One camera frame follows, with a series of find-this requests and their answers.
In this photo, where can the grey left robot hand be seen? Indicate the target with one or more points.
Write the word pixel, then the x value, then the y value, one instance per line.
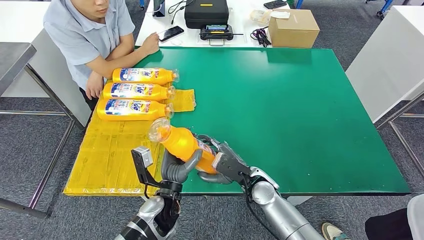
pixel 175 172

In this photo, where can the person's right hand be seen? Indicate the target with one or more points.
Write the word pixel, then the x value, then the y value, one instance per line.
pixel 150 43

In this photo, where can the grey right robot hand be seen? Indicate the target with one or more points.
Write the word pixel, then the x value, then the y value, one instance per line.
pixel 232 154

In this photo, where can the person's left hand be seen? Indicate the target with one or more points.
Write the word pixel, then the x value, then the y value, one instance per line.
pixel 95 85

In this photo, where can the orange detergent bottle clear cap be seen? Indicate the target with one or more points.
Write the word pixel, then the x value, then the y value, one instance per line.
pixel 180 142
pixel 132 110
pixel 142 76
pixel 136 91

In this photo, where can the person's right forearm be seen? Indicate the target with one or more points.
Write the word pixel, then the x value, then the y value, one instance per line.
pixel 116 61

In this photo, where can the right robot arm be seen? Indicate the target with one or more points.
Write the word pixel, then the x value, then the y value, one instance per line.
pixel 281 212

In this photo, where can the black smartphone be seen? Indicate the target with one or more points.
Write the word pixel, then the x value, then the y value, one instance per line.
pixel 171 33
pixel 275 4

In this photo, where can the small clear plastic lid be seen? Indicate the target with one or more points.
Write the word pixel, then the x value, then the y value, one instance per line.
pixel 176 42

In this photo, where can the black phone on stand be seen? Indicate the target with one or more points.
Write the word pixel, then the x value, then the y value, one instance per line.
pixel 159 8

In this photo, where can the person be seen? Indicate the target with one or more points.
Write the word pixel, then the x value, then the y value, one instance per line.
pixel 82 36
pixel 391 225

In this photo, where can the black equipment case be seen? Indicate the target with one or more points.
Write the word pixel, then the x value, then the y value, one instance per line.
pixel 206 15

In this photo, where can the black remote controller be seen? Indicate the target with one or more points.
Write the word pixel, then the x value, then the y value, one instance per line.
pixel 216 33

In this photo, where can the yellow plastic-wrapped board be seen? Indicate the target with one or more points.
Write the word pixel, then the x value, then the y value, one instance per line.
pixel 109 159

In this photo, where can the grey metal table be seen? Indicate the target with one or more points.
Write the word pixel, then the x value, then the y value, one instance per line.
pixel 13 63

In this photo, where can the white table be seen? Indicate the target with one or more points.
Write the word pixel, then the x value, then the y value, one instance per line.
pixel 391 49
pixel 16 20

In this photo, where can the clear plastic bag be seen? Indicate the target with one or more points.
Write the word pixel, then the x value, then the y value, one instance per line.
pixel 260 16

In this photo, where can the white tissue paper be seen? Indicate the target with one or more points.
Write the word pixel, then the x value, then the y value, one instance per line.
pixel 280 14

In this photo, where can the brown cardboard box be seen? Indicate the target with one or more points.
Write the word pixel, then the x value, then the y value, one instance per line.
pixel 293 30

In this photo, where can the green plastic crate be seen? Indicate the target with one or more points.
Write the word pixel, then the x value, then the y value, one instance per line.
pixel 291 3

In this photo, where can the blue cart leg with caster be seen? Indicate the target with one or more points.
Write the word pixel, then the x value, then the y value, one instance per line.
pixel 386 5

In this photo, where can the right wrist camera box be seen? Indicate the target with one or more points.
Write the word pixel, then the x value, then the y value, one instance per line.
pixel 230 167

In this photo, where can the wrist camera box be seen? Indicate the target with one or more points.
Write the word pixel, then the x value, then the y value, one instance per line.
pixel 142 157
pixel 230 167

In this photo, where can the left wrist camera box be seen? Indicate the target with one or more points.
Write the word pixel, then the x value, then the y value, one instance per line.
pixel 142 157

